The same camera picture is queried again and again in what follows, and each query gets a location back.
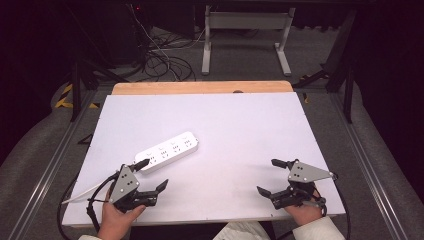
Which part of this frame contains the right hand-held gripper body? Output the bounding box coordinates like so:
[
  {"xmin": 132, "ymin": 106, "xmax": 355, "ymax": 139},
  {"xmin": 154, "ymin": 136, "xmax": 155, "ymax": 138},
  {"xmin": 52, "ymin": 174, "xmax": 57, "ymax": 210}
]
[{"xmin": 270, "ymin": 159, "xmax": 338, "ymax": 211}]

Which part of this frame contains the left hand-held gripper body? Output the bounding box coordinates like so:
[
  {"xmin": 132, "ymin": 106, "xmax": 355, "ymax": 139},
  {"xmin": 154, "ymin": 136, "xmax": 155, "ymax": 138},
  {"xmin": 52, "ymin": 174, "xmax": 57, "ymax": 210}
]
[{"xmin": 108, "ymin": 163, "xmax": 158, "ymax": 214}]

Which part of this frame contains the white power strip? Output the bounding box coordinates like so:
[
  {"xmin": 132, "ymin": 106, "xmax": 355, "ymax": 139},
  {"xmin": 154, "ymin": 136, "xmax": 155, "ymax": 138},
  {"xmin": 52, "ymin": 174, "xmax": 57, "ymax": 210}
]
[{"xmin": 134, "ymin": 131, "xmax": 200, "ymax": 174}]

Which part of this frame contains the person's left hand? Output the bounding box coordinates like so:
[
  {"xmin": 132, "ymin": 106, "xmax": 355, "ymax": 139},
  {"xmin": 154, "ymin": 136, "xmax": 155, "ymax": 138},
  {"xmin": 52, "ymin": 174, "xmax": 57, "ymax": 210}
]
[{"xmin": 97, "ymin": 191, "xmax": 147, "ymax": 240}]

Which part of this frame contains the person's right hand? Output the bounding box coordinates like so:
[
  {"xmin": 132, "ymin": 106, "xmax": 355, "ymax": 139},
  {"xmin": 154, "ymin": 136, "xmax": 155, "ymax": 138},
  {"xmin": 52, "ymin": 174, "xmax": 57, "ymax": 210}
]
[{"xmin": 283, "ymin": 189, "xmax": 330, "ymax": 227}]

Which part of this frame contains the person's light clothing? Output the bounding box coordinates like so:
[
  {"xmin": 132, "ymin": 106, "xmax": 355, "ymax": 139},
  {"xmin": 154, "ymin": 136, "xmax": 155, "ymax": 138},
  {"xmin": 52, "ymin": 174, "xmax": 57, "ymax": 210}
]
[{"xmin": 213, "ymin": 221, "xmax": 272, "ymax": 240}]

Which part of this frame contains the white table cover sheet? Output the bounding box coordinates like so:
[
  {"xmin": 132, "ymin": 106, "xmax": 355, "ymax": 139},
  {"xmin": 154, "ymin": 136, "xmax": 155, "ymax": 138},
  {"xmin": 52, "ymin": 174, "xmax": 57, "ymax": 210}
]
[{"xmin": 61, "ymin": 92, "xmax": 347, "ymax": 228}]

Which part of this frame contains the black metal stand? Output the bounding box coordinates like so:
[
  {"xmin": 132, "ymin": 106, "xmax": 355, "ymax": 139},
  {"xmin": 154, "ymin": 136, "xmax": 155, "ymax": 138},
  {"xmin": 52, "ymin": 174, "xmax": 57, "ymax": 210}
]
[{"xmin": 293, "ymin": 9, "xmax": 359, "ymax": 124}]

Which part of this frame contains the black tripod stand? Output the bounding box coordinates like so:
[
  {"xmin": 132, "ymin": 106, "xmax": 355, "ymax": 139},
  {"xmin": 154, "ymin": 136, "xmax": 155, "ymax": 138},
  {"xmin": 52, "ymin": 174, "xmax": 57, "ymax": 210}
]
[{"xmin": 68, "ymin": 56, "xmax": 131, "ymax": 123}]

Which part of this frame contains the wooden table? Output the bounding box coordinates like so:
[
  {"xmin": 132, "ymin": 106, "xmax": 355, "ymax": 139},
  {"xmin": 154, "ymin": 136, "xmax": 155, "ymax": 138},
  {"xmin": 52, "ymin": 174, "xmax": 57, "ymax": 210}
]
[{"xmin": 110, "ymin": 80, "xmax": 294, "ymax": 96}]

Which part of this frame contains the yellow black hazard tape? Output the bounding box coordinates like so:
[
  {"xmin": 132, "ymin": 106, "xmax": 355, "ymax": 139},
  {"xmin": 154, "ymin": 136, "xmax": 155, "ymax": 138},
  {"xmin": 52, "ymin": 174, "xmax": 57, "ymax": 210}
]
[{"xmin": 54, "ymin": 83, "xmax": 101, "ymax": 110}]

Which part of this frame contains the white power strip cable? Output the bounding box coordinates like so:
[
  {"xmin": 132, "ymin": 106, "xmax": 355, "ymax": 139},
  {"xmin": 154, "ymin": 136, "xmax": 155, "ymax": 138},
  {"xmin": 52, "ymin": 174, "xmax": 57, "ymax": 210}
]
[{"xmin": 61, "ymin": 177, "xmax": 118, "ymax": 205}]

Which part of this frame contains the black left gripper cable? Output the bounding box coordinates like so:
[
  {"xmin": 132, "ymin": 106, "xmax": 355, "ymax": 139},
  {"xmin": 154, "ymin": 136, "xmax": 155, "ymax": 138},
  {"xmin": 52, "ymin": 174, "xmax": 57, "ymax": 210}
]
[{"xmin": 56, "ymin": 171, "xmax": 121, "ymax": 240}]

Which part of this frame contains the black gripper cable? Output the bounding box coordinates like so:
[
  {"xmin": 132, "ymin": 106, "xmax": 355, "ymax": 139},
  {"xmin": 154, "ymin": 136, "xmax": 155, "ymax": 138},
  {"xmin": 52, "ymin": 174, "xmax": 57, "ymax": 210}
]
[
  {"xmin": 333, "ymin": 181, "xmax": 352, "ymax": 240},
  {"xmin": 56, "ymin": 171, "xmax": 121, "ymax": 240}
]

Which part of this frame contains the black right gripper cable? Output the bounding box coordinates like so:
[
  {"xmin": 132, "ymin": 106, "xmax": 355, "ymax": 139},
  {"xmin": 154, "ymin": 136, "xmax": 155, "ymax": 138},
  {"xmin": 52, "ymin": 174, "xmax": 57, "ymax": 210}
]
[{"xmin": 333, "ymin": 181, "xmax": 352, "ymax": 240}]

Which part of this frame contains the aluminium floor rail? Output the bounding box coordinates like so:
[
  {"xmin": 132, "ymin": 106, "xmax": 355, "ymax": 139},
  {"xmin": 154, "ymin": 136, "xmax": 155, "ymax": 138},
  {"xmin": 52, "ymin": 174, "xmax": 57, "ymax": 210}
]
[
  {"xmin": 8, "ymin": 89, "xmax": 98, "ymax": 240},
  {"xmin": 329, "ymin": 93, "xmax": 409, "ymax": 240}
]

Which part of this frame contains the bundle of floor cables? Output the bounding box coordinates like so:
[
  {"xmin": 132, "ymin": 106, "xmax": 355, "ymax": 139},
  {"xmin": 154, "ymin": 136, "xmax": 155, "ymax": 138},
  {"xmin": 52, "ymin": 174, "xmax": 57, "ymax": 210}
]
[{"xmin": 133, "ymin": 26, "xmax": 208, "ymax": 83}]

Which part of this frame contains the white metal desk frame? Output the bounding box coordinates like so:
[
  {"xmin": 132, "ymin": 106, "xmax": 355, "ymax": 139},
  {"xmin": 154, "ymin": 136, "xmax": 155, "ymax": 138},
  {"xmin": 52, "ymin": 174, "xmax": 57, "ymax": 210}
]
[{"xmin": 201, "ymin": 4, "xmax": 297, "ymax": 77}]

